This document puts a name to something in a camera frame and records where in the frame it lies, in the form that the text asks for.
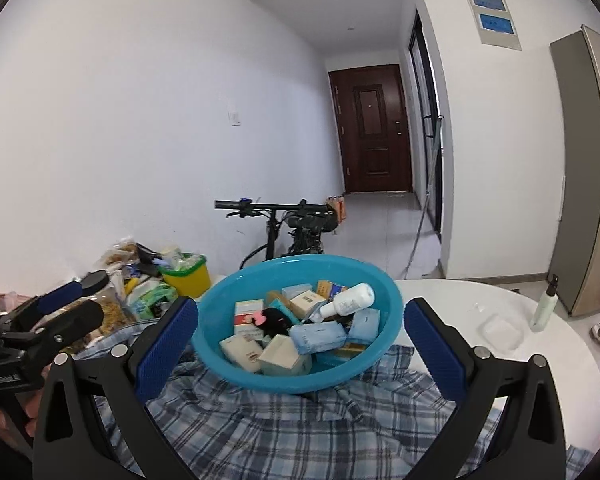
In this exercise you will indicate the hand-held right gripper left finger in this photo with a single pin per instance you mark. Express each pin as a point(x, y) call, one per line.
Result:
point(167, 347)

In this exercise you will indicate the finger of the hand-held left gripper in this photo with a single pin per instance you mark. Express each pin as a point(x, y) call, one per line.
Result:
point(60, 297)
point(80, 317)

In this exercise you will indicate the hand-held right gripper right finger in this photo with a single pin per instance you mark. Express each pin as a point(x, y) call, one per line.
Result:
point(432, 350)

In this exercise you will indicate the blue plastic basin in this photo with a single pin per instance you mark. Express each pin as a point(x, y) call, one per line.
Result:
point(380, 305)

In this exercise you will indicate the pale blue packet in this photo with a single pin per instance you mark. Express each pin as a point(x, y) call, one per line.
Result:
point(365, 326)

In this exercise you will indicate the red white cigarette box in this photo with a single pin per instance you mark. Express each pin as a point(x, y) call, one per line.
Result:
point(247, 316)

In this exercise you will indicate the white lotion bottle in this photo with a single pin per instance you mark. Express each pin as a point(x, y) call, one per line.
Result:
point(347, 300)

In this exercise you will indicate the black plush with pink bow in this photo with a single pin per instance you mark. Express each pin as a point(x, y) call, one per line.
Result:
point(275, 321)

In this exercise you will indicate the beige cardboard box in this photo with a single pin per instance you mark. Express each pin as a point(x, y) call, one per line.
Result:
point(282, 355)

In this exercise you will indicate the blue tissue pack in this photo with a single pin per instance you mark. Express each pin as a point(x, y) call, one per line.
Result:
point(317, 337)

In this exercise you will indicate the yellow blue box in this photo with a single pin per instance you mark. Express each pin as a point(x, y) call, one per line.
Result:
point(330, 289)

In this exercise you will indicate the white barcode box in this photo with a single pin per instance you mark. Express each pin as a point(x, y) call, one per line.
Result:
point(307, 301)

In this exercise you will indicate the light blue small box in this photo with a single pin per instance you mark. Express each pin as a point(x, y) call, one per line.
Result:
point(296, 292)

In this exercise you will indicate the person's left hand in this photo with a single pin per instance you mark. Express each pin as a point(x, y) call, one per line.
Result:
point(32, 400)

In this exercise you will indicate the clear jar black lid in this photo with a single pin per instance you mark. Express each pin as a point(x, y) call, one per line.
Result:
point(107, 305)

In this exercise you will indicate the green white carton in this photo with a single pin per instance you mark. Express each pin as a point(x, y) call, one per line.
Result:
point(152, 300)

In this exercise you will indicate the pink patterned cloth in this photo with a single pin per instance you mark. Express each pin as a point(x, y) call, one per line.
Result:
point(10, 301)

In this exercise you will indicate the yellow bin with green rim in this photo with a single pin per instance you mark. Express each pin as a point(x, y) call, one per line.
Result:
point(187, 282)

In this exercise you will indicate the clear plastic lid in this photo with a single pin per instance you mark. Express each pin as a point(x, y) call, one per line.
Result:
point(500, 332)

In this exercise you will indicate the clear snack bag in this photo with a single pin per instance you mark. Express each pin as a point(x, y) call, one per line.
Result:
point(120, 255)

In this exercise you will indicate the black foil bag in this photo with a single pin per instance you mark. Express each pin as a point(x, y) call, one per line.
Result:
point(147, 257)

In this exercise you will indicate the green pump bottle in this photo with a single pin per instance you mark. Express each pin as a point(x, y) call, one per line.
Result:
point(542, 310)

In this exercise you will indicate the blue plaid cloth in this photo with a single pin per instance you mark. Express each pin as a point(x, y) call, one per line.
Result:
point(280, 435)

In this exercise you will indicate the orange bag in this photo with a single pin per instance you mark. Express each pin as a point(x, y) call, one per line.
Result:
point(336, 207)

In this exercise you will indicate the black bicycle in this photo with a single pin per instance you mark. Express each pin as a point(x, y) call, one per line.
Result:
point(305, 227)

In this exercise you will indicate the beige refrigerator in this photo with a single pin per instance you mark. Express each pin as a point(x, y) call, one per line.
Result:
point(580, 185)

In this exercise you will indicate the black framed glass door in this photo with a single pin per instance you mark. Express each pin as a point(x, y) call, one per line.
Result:
point(426, 125)

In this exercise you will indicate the brown wooden door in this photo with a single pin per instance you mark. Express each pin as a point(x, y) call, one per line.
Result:
point(372, 130)

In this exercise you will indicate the white wall switch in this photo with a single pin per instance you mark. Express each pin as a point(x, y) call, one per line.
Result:
point(234, 116)

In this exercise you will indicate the grey wall panel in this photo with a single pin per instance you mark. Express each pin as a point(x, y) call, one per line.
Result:
point(491, 15)

